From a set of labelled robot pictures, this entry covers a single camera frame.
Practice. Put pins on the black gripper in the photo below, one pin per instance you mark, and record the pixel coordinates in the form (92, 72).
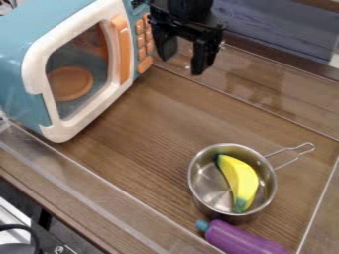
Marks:
(187, 19)

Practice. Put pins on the yellow toy banana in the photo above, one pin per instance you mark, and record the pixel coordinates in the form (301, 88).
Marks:
(242, 179)

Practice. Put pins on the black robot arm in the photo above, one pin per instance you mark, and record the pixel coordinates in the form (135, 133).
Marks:
(187, 19)

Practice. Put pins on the blue toy microwave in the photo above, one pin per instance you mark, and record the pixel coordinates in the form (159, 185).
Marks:
(99, 34)

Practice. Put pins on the blue grey sofa background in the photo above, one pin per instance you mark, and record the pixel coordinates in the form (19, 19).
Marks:
(287, 25)

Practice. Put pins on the orange microwave turntable plate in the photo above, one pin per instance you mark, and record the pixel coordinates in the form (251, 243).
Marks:
(71, 82)

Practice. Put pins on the purple toy eggplant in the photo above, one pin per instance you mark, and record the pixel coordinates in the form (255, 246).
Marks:
(235, 241)

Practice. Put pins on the silver pot with wire handle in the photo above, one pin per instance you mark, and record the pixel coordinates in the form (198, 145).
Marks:
(208, 186)

